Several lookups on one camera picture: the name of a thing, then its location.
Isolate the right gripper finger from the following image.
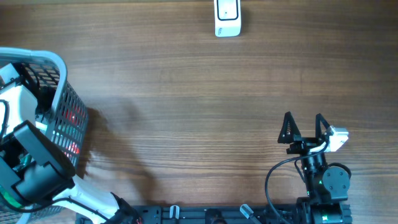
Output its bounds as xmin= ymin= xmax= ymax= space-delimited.
xmin=277 ymin=111 xmax=302 ymax=144
xmin=315 ymin=113 xmax=330 ymax=139

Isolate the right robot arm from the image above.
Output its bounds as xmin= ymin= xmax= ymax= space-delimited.
xmin=277 ymin=112 xmax=353 ymax=224

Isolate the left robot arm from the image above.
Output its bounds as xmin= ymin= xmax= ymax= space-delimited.
xmin=1 ymin=61 xmax=142 ymax=223

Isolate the white barcode scanner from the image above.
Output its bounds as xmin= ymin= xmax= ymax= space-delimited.
xmin=213 ymin=0 xmax=242 ymax=37

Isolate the grey plastic shopping basket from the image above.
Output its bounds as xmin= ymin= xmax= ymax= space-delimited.
xmin=1 ymin=47 xmax=93 ymax=223

